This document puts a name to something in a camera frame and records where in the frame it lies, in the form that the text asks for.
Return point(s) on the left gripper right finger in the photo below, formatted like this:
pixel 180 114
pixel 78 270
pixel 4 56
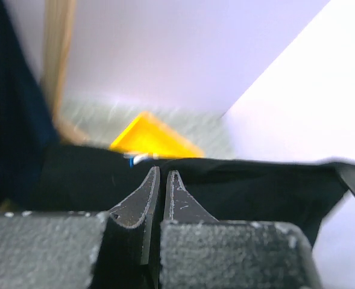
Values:
pixel 180 205

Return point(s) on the yellow plastic tray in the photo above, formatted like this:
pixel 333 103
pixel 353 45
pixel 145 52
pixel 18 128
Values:
pixel 147 134

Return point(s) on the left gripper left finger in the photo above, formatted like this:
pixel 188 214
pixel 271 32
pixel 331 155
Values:
pixel 135 213

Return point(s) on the navy blue shirt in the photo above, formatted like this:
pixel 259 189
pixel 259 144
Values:
pixel 26 127

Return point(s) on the black t shirt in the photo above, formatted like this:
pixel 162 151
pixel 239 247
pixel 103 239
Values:
pixel 80 178

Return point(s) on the wooden clothes rack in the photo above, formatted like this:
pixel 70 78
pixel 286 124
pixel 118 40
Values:
pixel 58 28

